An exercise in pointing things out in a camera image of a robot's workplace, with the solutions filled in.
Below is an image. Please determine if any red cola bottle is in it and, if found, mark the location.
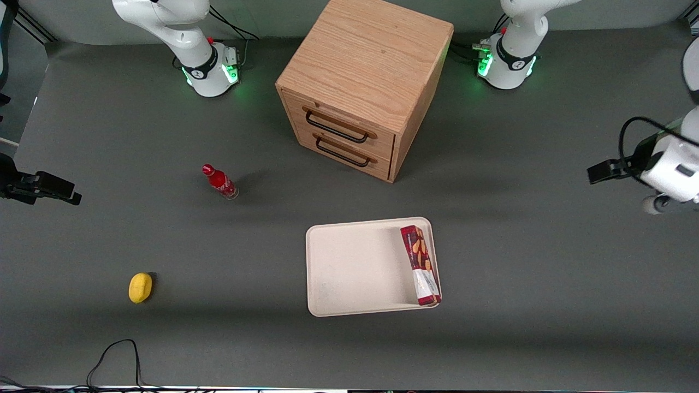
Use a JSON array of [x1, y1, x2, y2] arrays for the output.
[[202, 163, 240, 201]]

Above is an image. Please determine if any yellow lemon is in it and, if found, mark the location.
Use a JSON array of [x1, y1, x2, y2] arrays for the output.
[[128, 272, 154, 304]]

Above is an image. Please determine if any grey table mat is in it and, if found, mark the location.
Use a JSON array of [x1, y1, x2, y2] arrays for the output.
[[0, 21, 699, 390]]

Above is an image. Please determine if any wooden drawer front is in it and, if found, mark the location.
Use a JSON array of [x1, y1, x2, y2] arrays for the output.
[[294, 121, 395, 182], [283, 89, 397, 162]]

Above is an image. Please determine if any black drawer handle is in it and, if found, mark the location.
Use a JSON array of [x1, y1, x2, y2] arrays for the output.
[[313, 133, 378, 168], [303, 106, 378, 145]]

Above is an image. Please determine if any aluminium frame rail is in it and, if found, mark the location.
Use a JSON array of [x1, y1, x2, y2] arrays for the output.
[[14, 8, 58, 44]]

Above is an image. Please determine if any black arm base cable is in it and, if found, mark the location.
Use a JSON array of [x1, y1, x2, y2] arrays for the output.
[[208, 4, 260, 42], [451, 12, 512, 62]]

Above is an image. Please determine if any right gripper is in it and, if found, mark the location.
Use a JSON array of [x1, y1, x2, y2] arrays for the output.
[[0, 152, 83, 206]]

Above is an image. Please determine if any black looped table cable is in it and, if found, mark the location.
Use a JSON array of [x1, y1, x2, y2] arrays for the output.
[[86, 338, 146, 390]]

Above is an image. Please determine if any red cookie box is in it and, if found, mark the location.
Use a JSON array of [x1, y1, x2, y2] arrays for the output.
[[400, 224, 442, 307]]

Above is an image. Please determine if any cream plastic tray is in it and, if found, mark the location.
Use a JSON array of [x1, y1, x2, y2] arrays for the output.
[[305, 217, 442, 318]]

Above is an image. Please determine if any black curved hose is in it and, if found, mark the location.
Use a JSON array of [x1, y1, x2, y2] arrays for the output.
[[0, 0, 18, 108]]

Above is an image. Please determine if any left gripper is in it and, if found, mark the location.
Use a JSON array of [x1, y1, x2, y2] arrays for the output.
[[587, 133, 699, 205]]

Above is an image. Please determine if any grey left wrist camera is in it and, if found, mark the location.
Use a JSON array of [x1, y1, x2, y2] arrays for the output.
[[641, 193, 699, 215]]

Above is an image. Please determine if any wooden drawer cabinet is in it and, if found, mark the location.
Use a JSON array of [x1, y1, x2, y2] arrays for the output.
[[275, 0, 454, 184]]

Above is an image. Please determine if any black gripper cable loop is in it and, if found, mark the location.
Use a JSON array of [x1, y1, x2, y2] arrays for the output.
[[618, 116, 690, 184]]

